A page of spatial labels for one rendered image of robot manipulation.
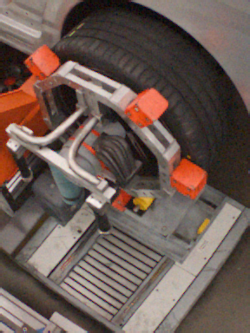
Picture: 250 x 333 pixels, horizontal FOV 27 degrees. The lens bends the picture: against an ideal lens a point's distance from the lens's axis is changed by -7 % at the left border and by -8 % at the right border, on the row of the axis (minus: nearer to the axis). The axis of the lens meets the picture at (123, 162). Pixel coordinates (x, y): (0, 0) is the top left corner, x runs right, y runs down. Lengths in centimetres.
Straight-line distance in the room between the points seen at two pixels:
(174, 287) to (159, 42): 116
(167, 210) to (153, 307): 44
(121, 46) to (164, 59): 13
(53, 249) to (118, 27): 120
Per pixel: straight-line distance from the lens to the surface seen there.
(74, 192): 198
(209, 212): 236
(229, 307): 238
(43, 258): 244
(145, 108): 142
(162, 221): 228
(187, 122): 153
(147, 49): 154
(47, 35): 197
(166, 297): 230
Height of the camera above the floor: 229
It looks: 58 degrees down
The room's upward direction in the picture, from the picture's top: 11 degrees counter-clockwise
